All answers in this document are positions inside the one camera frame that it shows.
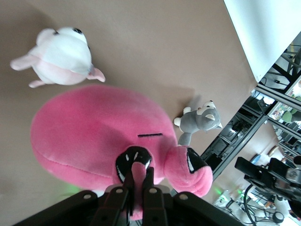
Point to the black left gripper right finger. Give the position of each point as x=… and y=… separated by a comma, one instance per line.
x=154, y=207

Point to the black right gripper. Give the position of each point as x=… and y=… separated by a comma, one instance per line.
x=270, y=176

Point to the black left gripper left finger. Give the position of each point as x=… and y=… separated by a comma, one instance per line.
x=115, y=207

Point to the round pink plush toy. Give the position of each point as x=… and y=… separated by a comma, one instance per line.
x=94, y=127

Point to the grey white plush husky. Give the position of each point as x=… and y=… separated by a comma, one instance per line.
x=200, y=120

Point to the white flat panel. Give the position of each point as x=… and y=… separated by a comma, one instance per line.
x=258, y=28

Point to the white pink plush puppy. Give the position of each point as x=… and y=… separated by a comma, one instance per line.
x=63, y=58

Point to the aluminium frame with shelves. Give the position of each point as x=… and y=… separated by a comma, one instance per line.
x=254, y=124

